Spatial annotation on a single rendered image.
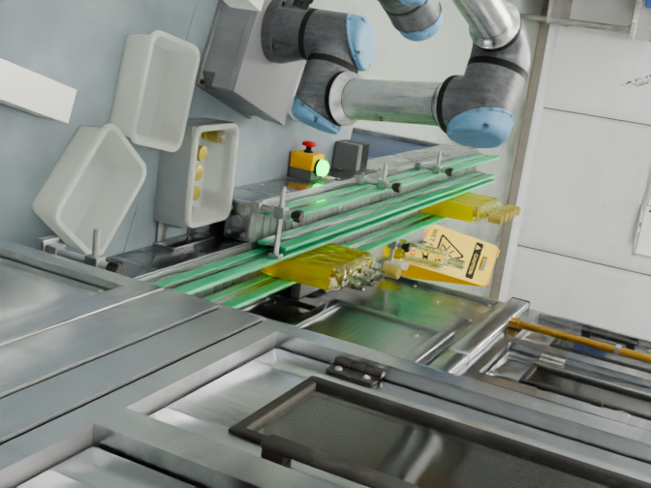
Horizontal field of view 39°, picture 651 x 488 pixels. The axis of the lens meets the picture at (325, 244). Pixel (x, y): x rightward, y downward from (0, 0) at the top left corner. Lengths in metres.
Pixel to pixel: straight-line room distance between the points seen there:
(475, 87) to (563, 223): 6.35
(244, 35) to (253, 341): 1.10
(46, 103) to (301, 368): 0.77
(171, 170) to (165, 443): 1.23
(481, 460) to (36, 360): 0.46
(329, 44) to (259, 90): 0.21
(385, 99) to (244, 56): 0.35
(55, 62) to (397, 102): 0.65
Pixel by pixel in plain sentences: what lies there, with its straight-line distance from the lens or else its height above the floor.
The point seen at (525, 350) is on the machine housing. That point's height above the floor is 1.47.
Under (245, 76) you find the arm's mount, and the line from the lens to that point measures 2.07.
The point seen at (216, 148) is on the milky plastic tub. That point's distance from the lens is 2.13.
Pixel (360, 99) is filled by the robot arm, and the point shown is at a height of 1.14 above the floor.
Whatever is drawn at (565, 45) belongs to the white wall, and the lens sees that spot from 7.97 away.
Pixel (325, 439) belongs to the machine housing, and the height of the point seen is 1.59.
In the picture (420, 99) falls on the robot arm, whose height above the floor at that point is 1.29.
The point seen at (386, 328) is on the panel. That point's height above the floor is 1.17.
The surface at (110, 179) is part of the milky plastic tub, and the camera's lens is 1.89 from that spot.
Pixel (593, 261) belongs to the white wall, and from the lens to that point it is 8.07.
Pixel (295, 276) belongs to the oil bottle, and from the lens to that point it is 2.20.
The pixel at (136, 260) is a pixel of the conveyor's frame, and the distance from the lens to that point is 1.93.
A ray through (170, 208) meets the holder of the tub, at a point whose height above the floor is 0.79.
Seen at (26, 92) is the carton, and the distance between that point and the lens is 1.61.
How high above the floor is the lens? 1.91
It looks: 24 degrees down
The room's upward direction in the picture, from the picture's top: 104 degrees clockwise
